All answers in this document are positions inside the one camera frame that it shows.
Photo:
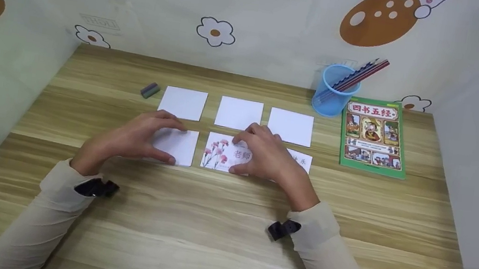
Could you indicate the pink flower card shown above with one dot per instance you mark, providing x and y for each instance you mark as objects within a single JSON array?
[{"x": 218, "y": 150}]

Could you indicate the person's right forearm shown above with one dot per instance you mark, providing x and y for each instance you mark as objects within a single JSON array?
[{"x": 325, "y": 256}]

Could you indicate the white card with red print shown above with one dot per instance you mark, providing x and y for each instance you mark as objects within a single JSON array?
[{"x": 302, "y": 162}]

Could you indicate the black wrist band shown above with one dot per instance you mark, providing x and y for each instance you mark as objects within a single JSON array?
[
  {"x": 283, "y": 229},
  {"x": 96, "y": 187}
]

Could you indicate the plain white card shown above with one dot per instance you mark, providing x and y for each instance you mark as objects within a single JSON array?
[
  {"x": 290, "y": 127},
  {"x": 181, "y": 145},
  {"x": 183, "y": 103},
  {"x": 239, "y": 113}
]

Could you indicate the blue mesh pen cup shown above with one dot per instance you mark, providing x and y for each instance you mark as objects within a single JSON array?
[{"x": 330, "y": 101}]

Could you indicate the green comic cover book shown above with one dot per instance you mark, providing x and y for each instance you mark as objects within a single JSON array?
[{"x": 374, "y": 138}]

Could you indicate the person's right hand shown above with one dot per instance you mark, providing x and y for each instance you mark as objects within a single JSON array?
[{"x": 271, "y": 158}]

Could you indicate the person's left hand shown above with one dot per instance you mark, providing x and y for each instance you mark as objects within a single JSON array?
[{"x": 130, "y": 137}]

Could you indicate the red striped pencil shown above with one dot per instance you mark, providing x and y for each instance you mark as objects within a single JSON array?
[{"x": 368, "y": 72}]

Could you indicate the grey purple green eraser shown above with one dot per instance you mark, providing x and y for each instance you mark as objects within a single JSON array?
[{"x": 150, "y": 90}]

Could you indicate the blue pencil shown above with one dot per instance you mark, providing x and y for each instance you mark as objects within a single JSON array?
[{"x": 363, "y": 69}]

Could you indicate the person's left forearm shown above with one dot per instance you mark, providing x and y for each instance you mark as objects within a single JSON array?
[{"x": 47, "y": 215}]

